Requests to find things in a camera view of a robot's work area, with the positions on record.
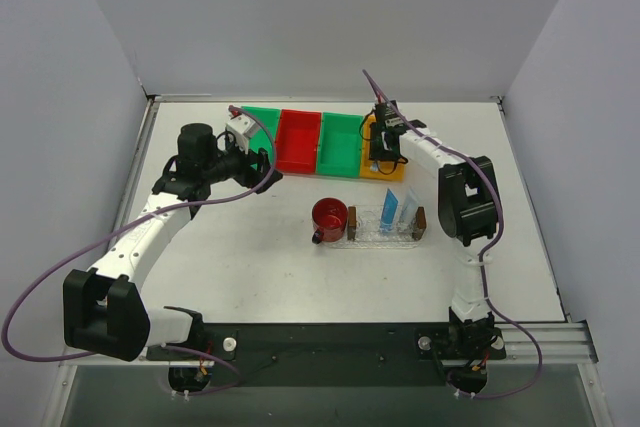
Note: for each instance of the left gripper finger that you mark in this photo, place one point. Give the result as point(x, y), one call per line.
point(259, 160)
point(262, 181)

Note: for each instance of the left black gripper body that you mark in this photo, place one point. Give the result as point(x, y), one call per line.
point(256, 167)

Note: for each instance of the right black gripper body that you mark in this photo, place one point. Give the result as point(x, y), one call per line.
point(377, 142)

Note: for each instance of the blue toothbrush case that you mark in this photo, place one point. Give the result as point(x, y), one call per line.
point(388, 211)

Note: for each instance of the red mug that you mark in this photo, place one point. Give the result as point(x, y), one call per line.
point(329, 216)

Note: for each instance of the clear holder with wooden ends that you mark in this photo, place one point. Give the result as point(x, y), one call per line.
point(370, 227)

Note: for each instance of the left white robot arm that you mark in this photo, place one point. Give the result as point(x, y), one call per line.
point(103, 311)

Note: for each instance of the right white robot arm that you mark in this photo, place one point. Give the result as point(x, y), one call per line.
point(469, 212)

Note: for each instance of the clear textured oval tray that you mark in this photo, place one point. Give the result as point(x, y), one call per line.
point(380, 244)

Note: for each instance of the yellow bin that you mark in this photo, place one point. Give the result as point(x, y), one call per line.
point(389, 172)

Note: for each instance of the right green bin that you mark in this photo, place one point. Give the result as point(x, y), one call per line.
point(339, 146)

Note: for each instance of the green bin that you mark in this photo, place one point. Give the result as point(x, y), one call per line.
point(339, 146)
point(270, 119)

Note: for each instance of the left green bin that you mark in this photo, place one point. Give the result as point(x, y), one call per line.
point(270, 119)

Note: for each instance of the red bin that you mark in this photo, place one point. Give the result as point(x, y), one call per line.
point(297, 141)

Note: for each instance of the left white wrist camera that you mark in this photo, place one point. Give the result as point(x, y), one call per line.
point(243, 128)

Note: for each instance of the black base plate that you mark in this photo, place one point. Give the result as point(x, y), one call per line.
point(343, 354)

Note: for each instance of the aluminium frame rail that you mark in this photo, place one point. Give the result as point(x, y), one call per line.
point(560, 343)

